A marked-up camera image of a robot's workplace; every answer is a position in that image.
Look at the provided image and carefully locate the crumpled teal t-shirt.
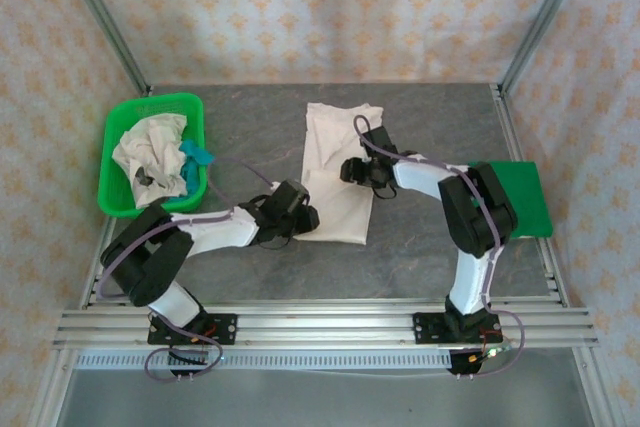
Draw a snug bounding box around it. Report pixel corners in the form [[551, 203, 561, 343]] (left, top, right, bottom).
[[164, 139, 217, 212]]

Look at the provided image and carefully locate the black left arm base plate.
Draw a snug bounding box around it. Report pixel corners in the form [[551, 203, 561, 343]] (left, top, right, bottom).
[[147, 313, 239, 347]]

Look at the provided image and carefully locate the green plastic basket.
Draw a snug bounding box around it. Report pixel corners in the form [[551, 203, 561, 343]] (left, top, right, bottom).
[[96, 92, 215, 219]]

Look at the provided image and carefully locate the slotted grey cable duct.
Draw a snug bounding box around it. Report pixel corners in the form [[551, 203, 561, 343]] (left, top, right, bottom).
[[74, 349, 454, 371]]

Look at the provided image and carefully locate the aluminium frame post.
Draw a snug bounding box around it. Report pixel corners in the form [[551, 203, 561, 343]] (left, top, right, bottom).
[[54, 0, 151, 96], [499, 0, 596, 93]]

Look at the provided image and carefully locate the aluminium frame leg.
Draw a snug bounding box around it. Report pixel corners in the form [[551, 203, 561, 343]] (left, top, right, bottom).
[[572, 349, 624, 427], [27, 349, 76, 427]]

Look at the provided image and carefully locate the white t-shirt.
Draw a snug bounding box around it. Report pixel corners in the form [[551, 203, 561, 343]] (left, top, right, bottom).
[[294, 102, 386, 247]]

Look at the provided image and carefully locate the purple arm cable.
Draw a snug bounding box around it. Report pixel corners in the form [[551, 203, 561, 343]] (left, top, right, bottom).
[[352, 114, 526, 381], [97, 155, 277, 383]]

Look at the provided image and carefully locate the aluminium table side rail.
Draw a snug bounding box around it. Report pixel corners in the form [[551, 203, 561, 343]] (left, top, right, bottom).
[[79, 216, 114, 309], [492, 84, 570, 308]]

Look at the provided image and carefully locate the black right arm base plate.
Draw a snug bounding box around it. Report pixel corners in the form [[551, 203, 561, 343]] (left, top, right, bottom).
[[412, 311, 501, 347]]

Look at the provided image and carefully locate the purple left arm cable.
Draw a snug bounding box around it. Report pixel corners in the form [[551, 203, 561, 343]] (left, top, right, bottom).
[[97, 155, 277, 383]]

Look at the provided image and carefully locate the crumpled cream t-shirt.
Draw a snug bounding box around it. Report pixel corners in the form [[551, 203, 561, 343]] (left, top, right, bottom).
[[110, 114, 191, 211]]

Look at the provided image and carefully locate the aluminium mounting beam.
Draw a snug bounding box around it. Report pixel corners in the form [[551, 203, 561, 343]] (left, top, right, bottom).
[[53, 299, 600, 351]]

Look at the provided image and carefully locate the folded green t-shirt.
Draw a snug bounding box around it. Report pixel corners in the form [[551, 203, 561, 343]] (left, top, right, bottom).
[[467, 160, 554, 239]]

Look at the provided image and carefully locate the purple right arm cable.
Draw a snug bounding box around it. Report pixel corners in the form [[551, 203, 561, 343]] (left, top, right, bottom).
[[352, 114, 526, 381]]

